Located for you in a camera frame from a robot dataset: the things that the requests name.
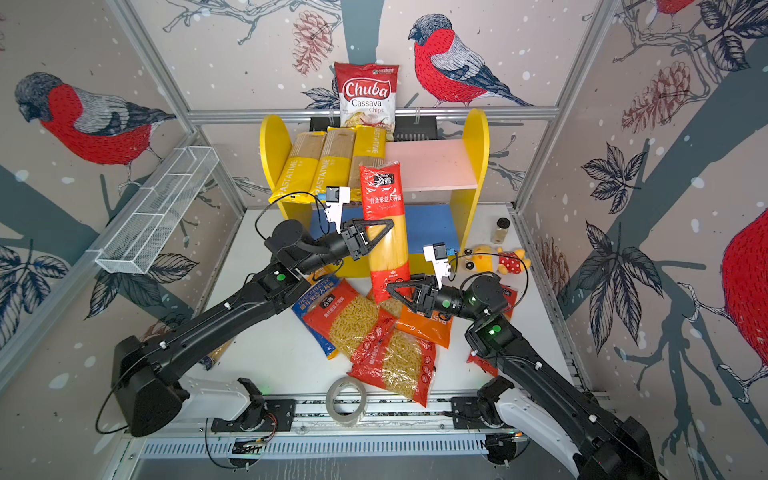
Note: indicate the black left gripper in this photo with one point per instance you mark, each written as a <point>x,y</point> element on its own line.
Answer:
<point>356,241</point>

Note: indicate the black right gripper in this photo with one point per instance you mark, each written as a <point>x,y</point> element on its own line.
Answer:
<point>426,297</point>

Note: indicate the red spaghetti bag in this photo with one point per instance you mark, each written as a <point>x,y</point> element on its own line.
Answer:
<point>511,296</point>
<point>383,203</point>

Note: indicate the yellow Pastatime spaghetti bag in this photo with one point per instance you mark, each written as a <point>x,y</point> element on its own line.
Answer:
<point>298,172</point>
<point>334,158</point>

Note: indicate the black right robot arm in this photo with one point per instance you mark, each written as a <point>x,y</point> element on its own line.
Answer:
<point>528,394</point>

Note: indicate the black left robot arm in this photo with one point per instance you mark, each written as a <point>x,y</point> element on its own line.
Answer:
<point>148,380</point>

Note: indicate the orange Pastatime pasta bag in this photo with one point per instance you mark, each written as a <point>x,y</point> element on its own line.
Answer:
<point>435,328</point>

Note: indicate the blue orange pasta bag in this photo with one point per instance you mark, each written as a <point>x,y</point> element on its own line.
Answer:
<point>311,300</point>

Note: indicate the black rack behind shelf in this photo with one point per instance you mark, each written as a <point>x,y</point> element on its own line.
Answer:
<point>406,128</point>

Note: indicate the red macaroni bag lower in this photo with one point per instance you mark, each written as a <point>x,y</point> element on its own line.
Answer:
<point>395,361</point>

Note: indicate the red macaroni bag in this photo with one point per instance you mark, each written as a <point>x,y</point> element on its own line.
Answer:
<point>395,361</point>
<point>345,318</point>

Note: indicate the red macaroni bag upper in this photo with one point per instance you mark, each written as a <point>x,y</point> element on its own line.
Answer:
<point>345,318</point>

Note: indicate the yellow plush toy red dress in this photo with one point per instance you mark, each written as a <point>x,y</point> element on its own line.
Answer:
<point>484,258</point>

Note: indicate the small spice jar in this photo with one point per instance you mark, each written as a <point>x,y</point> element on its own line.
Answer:
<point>501,230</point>

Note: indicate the clear tape roll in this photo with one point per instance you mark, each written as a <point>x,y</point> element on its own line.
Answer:
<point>346,401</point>

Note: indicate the red Chuba cassava chips bag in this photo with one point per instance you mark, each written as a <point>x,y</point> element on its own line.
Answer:
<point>367,95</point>

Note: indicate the dark blue spaghetti bag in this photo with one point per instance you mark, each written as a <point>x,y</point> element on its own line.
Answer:
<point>213,358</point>

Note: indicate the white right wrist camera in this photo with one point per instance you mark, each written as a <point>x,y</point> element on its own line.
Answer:
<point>437,255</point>

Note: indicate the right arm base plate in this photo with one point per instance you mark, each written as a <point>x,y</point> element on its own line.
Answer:
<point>480,413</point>

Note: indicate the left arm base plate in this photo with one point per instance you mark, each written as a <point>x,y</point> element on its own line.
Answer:
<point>270,415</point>

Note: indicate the white wire mesh basket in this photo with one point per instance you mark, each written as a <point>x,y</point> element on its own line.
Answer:
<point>140,239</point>

